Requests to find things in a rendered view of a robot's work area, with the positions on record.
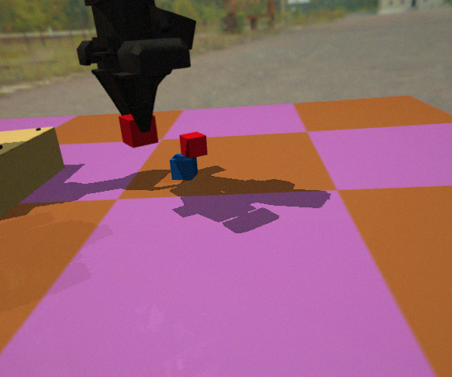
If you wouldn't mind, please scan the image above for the blue cube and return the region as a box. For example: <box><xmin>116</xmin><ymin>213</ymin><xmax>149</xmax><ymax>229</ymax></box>
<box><xmin>170</xmin><ymin>153</ymin><xmax>198</xmax><ymax>181</ymax></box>

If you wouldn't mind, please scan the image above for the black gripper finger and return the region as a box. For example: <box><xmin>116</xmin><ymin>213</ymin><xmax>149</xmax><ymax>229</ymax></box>
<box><xmin>91</xmin><ymin>68</ymin><xmax>131</xmax><ymax>115</ymax></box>
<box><xmin>112</xmin><ymin>70</ymin><xmax>172</xmax><ymax>133</ymax></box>

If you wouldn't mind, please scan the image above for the red cube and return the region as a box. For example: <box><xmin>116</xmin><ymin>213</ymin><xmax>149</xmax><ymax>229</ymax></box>
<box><xmin>119</xmin><ymin>114</ymin><xmax>159</xmax><ymax>148</ymax></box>
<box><xmin>179</xmin><ymin>132</ymin><xmax>208</xmax><ymax>159</ymax></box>

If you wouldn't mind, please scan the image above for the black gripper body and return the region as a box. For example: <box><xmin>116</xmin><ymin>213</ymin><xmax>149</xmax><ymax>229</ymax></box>
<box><xmin>76</xmin><ymin>0</ymin><xmax>191</xmax><ymax>74</ymax></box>

